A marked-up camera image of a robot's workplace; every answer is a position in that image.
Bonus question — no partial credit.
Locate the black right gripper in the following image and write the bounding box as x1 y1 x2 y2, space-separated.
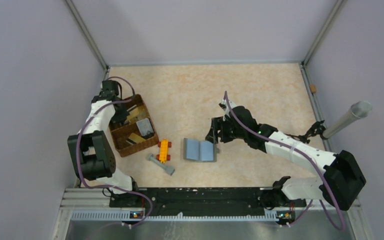
206 115 247 144

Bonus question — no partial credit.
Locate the grey card holder wallet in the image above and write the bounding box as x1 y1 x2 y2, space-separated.
183 138 220 163

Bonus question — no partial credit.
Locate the brown woven divided basket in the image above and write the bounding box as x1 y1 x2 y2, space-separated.
109 94 159 157

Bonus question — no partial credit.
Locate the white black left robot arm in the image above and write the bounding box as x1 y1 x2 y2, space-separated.
67 76 141 207

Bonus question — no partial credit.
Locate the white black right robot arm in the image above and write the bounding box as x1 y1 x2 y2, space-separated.
205 105 367 211

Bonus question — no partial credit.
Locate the grey plastic toy bolt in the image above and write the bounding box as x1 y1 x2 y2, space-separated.
146 153 175 176

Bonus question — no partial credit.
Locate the small wooden block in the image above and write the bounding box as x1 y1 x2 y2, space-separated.
309 84 317 94

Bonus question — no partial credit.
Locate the silver metal tube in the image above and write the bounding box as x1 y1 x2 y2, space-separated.
321 100 373 139

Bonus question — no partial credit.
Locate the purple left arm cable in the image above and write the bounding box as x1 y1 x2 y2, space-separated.
75 76 154 229

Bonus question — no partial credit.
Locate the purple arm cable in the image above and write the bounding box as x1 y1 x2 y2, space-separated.
75 76 154 229
223 91 347 232

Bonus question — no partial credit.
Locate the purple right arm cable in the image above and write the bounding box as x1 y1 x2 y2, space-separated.
223 91 347 232

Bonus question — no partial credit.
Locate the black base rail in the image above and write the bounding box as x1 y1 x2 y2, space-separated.
109 187 307 217

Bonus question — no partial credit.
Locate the black clamp bracket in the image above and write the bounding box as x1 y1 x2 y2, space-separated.
286 120 326 144

